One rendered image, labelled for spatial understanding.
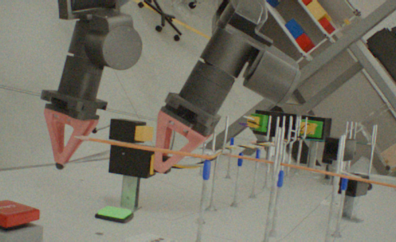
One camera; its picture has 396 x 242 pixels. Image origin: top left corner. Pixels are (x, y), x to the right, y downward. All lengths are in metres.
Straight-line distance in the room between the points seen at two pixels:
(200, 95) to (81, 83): 0.17
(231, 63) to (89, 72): 0.19
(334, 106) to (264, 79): 7.80
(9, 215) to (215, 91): 0.31
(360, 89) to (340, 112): 0.51
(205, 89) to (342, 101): 7.81
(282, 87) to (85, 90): 0.26
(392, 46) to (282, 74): 0.98
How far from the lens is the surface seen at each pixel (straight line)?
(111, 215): 0.65
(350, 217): 0.82
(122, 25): 0.65
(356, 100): 8.40
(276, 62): 0.68
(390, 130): 8.23
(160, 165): 0.68
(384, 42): 1.63
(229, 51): 0.66
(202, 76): 0.66
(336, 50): 1.57
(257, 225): 0.72
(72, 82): 0.71
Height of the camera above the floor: 1.46
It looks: 20 degrees down
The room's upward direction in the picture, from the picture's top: 51 degrees clockwise
